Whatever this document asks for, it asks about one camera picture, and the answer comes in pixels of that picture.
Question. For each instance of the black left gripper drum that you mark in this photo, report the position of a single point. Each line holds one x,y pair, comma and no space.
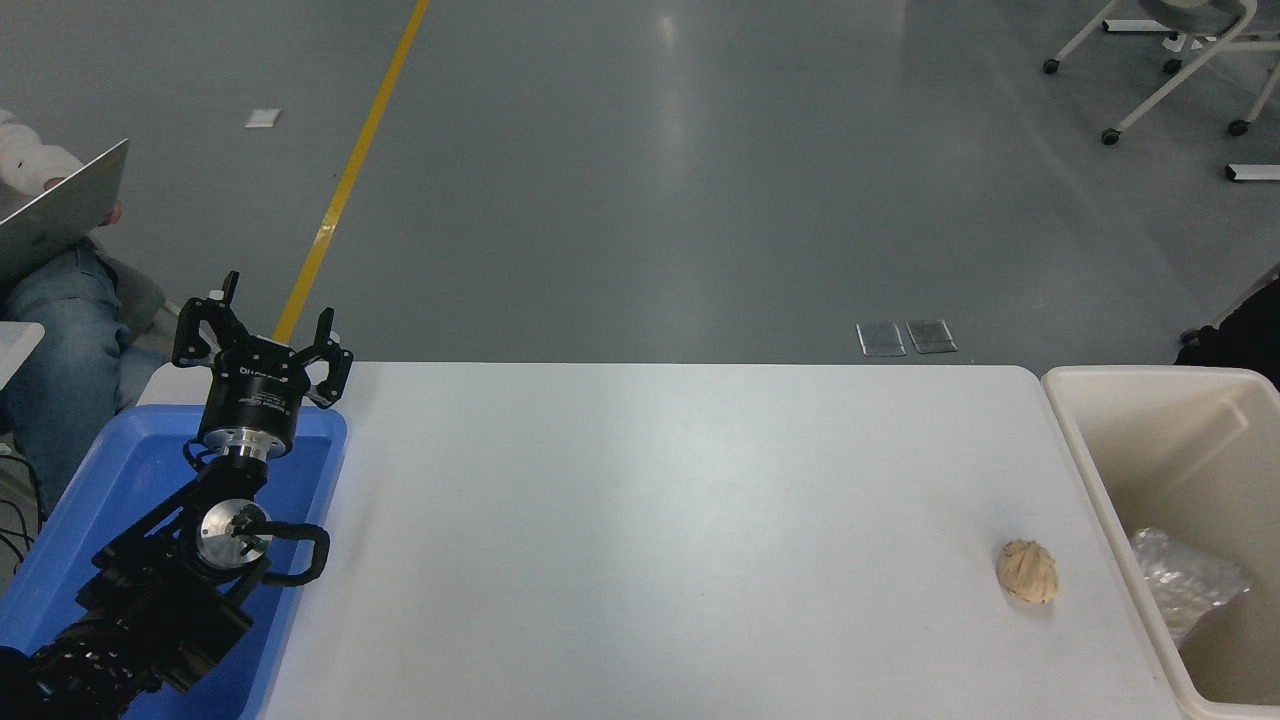
255,395

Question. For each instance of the silver laptop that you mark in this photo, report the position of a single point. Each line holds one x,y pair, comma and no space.
55,215

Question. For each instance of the foil tray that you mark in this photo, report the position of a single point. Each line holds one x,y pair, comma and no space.
1185,580

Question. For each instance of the metal floor plate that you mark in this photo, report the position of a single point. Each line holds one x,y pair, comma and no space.
881,339
931,336

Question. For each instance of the person's hand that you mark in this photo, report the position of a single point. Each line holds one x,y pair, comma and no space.
113,213

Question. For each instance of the grey chair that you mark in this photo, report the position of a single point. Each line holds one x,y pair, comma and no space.
140,290

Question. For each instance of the seated person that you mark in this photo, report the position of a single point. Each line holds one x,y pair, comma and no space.
60,330

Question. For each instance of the blue plastic tray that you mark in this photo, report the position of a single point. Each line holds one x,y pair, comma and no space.
130,470

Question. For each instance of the white side table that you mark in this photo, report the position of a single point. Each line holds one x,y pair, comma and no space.
15,345

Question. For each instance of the white paper scrap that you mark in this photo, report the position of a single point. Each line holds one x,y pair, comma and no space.
263,117

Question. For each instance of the crumpled tan paper ball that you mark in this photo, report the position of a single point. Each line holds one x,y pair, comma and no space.
1028,572

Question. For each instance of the large pale bin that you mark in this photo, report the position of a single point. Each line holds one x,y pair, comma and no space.
1180,450

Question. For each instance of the white wheeled chair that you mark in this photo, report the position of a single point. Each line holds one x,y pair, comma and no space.
1175,85

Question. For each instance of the black bulky object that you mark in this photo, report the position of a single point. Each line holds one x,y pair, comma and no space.
1240,345

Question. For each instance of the white frame bar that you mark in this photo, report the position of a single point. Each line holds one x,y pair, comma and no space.
1255,172

